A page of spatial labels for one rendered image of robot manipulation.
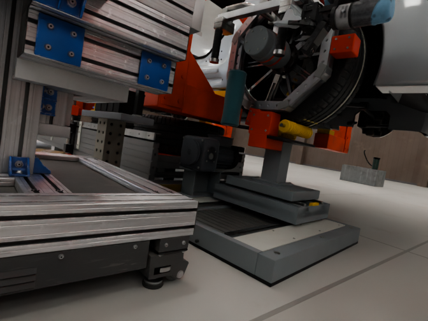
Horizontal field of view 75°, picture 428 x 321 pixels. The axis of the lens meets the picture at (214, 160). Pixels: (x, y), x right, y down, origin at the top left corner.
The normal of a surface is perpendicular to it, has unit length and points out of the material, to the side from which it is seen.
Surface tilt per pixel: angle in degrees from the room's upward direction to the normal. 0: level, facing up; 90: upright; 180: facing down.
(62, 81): 90
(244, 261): 90
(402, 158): 90
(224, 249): 90
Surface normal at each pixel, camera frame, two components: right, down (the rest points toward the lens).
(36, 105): 0.65, 0.15
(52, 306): 0.16, -0.99
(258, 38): -0.68, -0.07
